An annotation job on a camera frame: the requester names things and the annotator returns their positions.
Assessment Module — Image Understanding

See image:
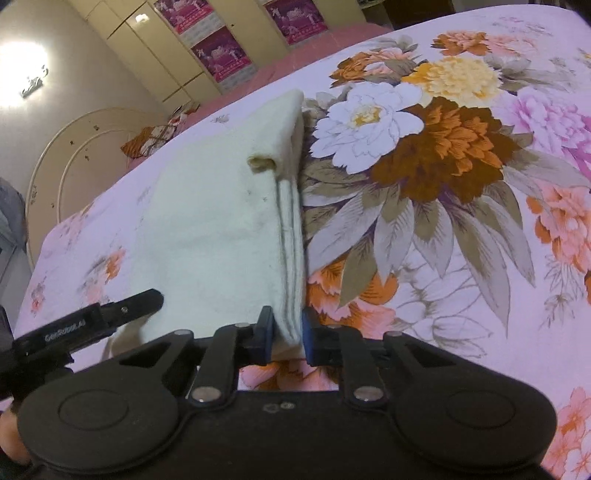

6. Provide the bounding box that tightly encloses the cream white cloth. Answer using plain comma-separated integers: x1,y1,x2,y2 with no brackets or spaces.
102,89,309,361

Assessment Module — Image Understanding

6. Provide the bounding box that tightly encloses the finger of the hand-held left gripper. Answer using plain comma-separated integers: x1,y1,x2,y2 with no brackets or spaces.
99,289,165,325

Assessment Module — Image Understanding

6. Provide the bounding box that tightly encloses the cream wardrobe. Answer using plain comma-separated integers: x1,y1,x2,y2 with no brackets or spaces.
67,0,370,106

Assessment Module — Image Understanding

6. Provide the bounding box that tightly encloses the purple wall poster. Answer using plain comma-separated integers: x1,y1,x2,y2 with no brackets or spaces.
264,0,329,45
154,0,214,34
190,27,258,83

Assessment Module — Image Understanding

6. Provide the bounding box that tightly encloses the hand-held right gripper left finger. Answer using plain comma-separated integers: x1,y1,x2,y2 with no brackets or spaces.
116,306,276,408

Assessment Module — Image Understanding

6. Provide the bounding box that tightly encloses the floral printed blanket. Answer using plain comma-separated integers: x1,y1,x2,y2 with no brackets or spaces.
14,4,591,480

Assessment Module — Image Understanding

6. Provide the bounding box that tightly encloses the pink bedspread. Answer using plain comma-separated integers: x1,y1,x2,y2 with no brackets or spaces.
124,23,394,172

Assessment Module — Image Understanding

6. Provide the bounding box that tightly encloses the cream arched headboard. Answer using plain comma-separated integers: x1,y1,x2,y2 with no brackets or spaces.
25,107,158,269

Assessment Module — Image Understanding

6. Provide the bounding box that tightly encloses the red floral pillow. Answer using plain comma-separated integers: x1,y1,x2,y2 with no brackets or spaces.
167,103,202,126

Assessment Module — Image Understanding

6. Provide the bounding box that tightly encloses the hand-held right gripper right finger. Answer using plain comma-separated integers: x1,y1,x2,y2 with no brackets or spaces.
302,307,458,409

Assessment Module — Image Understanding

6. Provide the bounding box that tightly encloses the grey fabric item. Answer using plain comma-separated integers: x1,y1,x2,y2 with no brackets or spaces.
0,179,27,260

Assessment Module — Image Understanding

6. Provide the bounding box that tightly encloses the person's left hand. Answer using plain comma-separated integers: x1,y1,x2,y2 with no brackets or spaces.
0,407,30,466

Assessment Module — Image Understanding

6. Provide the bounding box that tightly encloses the wall lamp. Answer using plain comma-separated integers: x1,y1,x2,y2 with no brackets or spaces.
20,67,49,98

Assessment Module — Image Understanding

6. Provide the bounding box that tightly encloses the orange floral pillow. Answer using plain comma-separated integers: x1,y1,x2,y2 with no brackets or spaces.
121,124,182,158

